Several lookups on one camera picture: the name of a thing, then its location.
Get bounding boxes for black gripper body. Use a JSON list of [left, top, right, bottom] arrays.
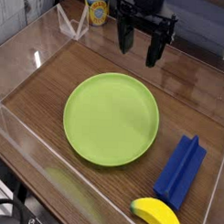
[[116, 0, 178, 44]]

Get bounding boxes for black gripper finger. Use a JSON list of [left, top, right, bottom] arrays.
[[145, 30, 165, 68], [117, 16, 134, 54]]

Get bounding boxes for blue star-shaped block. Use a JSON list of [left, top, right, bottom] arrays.
[[154, 135, 207, 210]]

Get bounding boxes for green round plate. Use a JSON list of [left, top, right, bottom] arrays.
[[63, 72, 159, 167]]

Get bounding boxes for yellow toy banana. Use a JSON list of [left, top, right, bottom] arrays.
[[131, 197, 180, 224]]

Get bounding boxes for clear acrylic corner bracket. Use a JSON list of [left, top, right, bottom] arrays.
[[56, 4, 89, 41]]

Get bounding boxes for clear acrylic enclosure wall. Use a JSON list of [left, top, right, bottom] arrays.
[[0, 0, 224, 224]]

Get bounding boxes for black cable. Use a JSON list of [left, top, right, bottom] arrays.
[[0, 197, 27, 224]]

